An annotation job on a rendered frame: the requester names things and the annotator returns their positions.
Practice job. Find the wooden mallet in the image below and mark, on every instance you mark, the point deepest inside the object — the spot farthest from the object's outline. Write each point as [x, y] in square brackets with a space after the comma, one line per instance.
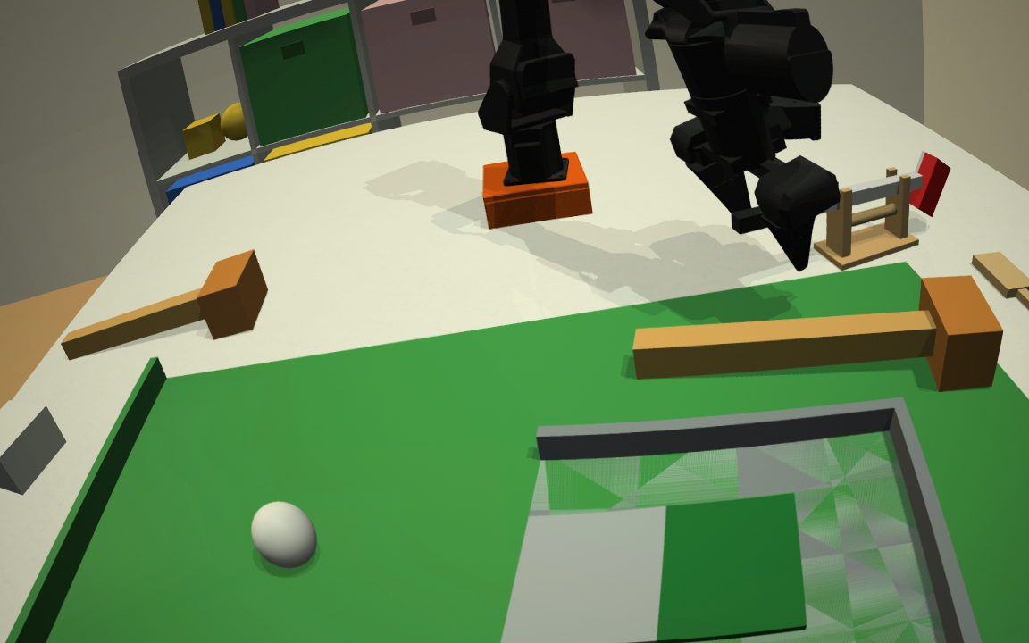
[954, 328]
[229, 301]

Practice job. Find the green flat mat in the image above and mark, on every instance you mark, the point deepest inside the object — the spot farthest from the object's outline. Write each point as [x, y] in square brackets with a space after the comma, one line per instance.
[417, 460]

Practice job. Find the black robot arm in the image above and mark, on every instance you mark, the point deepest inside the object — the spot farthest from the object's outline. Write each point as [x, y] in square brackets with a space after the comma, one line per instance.
[721, 47]

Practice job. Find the red golf putter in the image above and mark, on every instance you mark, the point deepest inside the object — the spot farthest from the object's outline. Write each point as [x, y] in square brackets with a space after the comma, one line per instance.
[927, 183]

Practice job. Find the white ball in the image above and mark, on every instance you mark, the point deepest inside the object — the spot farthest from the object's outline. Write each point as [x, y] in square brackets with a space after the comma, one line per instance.
[283, 534]

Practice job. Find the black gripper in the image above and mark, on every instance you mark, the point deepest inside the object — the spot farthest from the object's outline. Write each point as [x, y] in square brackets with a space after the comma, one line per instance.
[730, 135]

